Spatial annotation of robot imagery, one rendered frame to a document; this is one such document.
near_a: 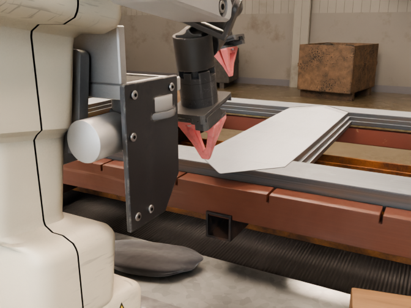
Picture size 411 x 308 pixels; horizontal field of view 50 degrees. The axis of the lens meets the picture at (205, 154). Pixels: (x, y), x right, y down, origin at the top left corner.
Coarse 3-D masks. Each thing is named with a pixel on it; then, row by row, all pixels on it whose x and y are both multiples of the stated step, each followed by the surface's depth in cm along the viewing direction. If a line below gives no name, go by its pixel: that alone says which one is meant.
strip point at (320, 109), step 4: (300, 108) 139; (304, 108) 139; (308, 108) 139; (312, 108) 139; (316, 108) 139; (320, 108) 139; (324, 108) 139; (328, 112) 132; (332, 112) 132; (336, 112) 132; (340, 112) 132
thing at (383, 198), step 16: (96, 112) 147; (240, 112) 148; (256, 112) 145; (272, 112) 144; (336, 128) 117; (400, 128) 126; (320, 144) 102; (304, 160) 91; (224, 176) 83; (240, 176) 81; (256, 176) 80; (272, 176) 78; (288, 176) 77; (320, 192) 75; (336, 192) 74; (352, 192) 72; (368, 192) 71; (384, 192) 70; (384, 208) 71; (400, 208) 70
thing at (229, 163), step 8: (208, 160) 85; (216, 160) 85; (224, 160) 85; (232, 160) 85; (240, 160) 85; (232, 168) 81; (240, 168) 81; (248, 168) 81; (256, 168) 81; (264, 168) 81; (272, 168) 81
